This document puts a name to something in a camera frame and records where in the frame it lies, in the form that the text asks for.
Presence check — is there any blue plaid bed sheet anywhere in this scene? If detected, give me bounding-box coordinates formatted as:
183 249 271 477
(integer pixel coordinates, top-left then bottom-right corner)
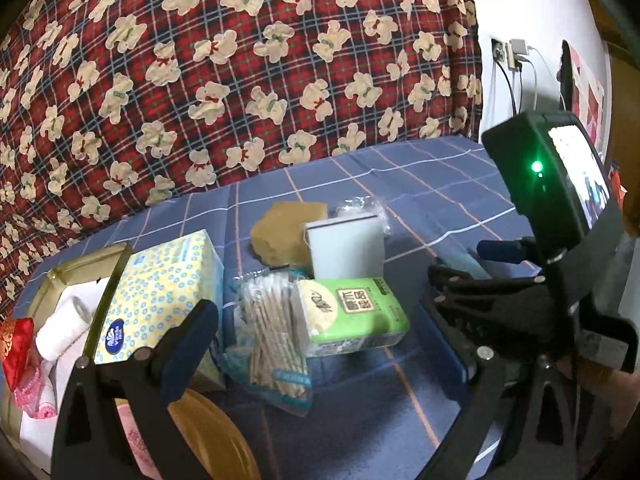
10 135 546 480

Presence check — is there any green tissue pack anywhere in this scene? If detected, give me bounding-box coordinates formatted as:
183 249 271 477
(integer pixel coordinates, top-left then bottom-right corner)
291 277 411 358

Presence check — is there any small white square box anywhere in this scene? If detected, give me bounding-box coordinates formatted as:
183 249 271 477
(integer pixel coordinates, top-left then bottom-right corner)
305 212 386 281

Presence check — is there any bag of cotton swabs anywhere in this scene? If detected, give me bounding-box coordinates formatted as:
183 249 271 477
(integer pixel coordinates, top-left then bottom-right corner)
222 274 313 418

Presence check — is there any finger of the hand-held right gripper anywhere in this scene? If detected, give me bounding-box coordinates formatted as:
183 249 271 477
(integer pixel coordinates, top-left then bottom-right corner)
476 238 544 266
427 262 552 312

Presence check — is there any pink lace cloth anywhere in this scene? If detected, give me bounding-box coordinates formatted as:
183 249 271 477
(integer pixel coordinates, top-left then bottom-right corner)
12 355 58 418

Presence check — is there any person's right forearm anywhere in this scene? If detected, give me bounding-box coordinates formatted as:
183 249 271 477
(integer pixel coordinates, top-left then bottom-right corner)
555 355 640 461

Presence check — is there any white charging cable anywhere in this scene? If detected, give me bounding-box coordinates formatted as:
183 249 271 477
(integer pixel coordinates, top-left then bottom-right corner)
529 46 562 111

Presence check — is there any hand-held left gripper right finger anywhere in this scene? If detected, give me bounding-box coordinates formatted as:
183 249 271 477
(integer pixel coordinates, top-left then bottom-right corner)
421 300 587 480

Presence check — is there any black board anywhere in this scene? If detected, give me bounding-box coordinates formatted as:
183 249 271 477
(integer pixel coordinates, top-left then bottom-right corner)
559 40 576 111

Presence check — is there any brown sponge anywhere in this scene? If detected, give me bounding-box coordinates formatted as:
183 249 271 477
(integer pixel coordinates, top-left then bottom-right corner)
250 201 328 268

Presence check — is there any white towel roll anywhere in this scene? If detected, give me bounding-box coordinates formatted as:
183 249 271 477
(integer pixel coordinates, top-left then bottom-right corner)
35 295 96 361

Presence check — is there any red bear-print blanket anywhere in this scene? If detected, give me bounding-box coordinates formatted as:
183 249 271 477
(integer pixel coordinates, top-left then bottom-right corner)
0 0 483 321

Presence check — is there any yellow patterned tissue box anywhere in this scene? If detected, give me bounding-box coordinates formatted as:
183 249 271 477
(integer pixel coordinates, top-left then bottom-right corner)
92 230 226 391

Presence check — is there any clear plastic bag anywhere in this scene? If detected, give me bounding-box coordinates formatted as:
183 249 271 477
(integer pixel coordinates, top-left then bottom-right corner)
336 196 391 238

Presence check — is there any red brocade pouch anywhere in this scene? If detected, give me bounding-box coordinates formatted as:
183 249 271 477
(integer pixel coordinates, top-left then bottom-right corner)
0 317 36 391

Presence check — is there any gold rectangular tin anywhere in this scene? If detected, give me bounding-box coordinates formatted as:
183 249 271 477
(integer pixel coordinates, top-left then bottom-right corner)
0 241 135 466

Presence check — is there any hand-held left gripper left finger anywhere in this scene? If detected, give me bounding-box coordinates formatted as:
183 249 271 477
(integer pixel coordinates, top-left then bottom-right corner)
51 301 222 480

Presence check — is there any wall socket with chargers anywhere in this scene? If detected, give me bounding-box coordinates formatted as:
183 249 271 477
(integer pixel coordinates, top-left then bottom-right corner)
507 37 533 71

